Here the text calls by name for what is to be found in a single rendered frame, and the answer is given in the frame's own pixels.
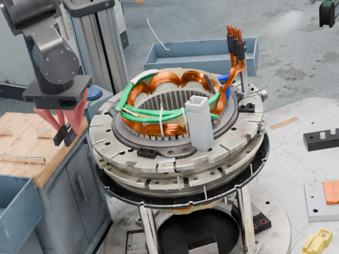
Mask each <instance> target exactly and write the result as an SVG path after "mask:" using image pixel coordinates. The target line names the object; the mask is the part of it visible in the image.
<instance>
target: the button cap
mask: <svg viewBox="0 0 339 254"><path fill-rule="evenodd" d="M88 91H89V92H88V96H87V99H92V98H95V97H97V96H99V95H100V90H99V89H98V88H94V87H93V88H88Z"/></svg>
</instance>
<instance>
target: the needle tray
mask: <svg viewBox="0 0 339 254"><path fill-rule="evenodd" d="M244 41H245V42H246V52H247V53H246V54H245V55H246V65H247V75H248V76H256V73H257V65H258V58H259V46H258V36H253V37H244ZM162 44H163V45H162ZM162 44H161V43H160V42H158V43H153V45H152V47H151V49H150V51H149V54H148V56H147V58H146V60H145V63H144V69H145V71H148V70H155V69H157V70H162V69H167V68H182V69H196V70H201V71H205V72H207V73H211V74H218V75H223V76H224V75H227V74H229V73H230V70H231V66H232V65H231V58H230V53H229V51H228V43H227V38H222V39H205V40H190V41H174V42H162ZM164 47H165V48H166V49H169V50H166V49H165V48H164Z"/></svg>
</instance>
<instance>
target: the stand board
mask: <svg viewBox="0 0 339 254"><path fill-rule="evenodd" d="M0 126H4V127H10V128H11V131H12V134H13V135H12V136H0V154H10V155H22V156H35V157H44V158H45V160H46V164H45V165H42V164H31V163H19V162H7V161H0V174H4V175H14V176H25V177H32V178H33V180H34V182H35V185H36V187H40V188H42V187H43V185H44V184H45V183H46V181H47V180H48V179H49V178H50V176H51V175H52V174H53V172H54V171H55V170H56V168H57V167H58V166H59V164H60V163H61V162H62V160H63V159H64V158H65V156H66V155H67V154H68V152H69V151H70V150H71V149H72V147H73V146H74V145H75V143H76V142H77V141H78V139H79V138H80V137H81V136H82V134H83V133H84V132H85V130H86V129H87V128H88V122H87V118H86V117H85V116H84V117H83V123H82V132H81V133H80V135H79V136H76V138H75V139H74V141H73V142H72V143H71V145H70V146H69V147H66V146H65V143H64V140H63V141H62V142H61V144H60V145H59V146H55V145H54V142H53V138H54V137H55V135H56V134H57V132H58V131H57V130H56V129H55V128H54V127H53V126H52V125H50V124H49V123H48V122H47V121H46V120H44V119H43V118H42V117H40V116H39V115H38V114H32V113H13V112H6V113H5V114H4V115H3V116H2V117H1V118H0ZM36 129H45V130H50V131H51V135H52V139H43V138H38V136H37V133H36Z"/></svg>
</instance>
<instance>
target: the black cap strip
mask: <svg viewBox="0 0 339 254"><path fill-rule="evenodd" d="M321 132H324V133H325V139H321V138H320V133H321ZM303 141H304V143H305V145H306V148H307V150H308V152H310V151H317V150H323V149H329V148H335V147H339V128H336V129H335V134H334V135H332V134H330V130H324V131H317V132H311V133H305V134H303Z"/></svg>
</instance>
